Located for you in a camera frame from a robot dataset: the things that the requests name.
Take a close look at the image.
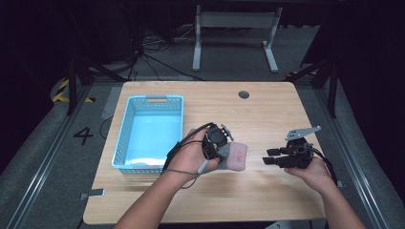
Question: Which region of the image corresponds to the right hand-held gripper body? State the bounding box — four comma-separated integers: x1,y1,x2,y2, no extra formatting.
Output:
278,125,322,170

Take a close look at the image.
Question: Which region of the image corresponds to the white metal desk frame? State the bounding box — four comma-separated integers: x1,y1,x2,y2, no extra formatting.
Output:
192,4,284,73

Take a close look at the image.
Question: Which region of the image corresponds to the yellow black hazard tape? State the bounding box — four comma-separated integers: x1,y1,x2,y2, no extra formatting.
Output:
52,78,96,104

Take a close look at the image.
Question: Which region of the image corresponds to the gray floor tape strip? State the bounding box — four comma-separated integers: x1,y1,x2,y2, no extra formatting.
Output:
100,86,122,121

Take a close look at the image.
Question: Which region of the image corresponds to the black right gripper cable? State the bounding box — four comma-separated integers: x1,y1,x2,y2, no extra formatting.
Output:
309,146,339,186

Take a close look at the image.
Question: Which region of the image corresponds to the person's left hand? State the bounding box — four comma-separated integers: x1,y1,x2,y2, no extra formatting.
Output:
163,127,222,191

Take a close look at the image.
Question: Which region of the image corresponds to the thin black floor cable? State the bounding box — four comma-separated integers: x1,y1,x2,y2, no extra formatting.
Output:
98,115,115,140

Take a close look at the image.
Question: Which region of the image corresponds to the tangle of black floor cables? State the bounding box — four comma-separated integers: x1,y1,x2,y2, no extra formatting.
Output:
127,24,205,82

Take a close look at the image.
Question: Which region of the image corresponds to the gray cord with toggle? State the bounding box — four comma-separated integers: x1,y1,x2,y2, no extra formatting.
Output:
160,158,210,190

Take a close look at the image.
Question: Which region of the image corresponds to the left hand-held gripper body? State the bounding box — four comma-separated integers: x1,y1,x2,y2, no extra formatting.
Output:
202,123,235,160

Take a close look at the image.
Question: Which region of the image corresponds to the aluminium floor rail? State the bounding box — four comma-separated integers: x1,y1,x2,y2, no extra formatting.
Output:
5,85,94,229
314,88,390,229

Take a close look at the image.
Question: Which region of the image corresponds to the person's right hand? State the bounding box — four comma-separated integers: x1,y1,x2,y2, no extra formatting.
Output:
284,156,337,196

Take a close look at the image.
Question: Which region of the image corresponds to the gray and pink sock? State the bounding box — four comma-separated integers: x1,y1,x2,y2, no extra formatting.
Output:
217,141,249,173

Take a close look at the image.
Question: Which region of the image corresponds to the light blue plastic basket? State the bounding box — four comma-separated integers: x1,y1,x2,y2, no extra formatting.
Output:
111,94,185,176

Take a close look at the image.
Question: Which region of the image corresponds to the black metal stand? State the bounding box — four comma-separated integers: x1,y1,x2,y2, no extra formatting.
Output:
66,56,129,116
286,59,339,119

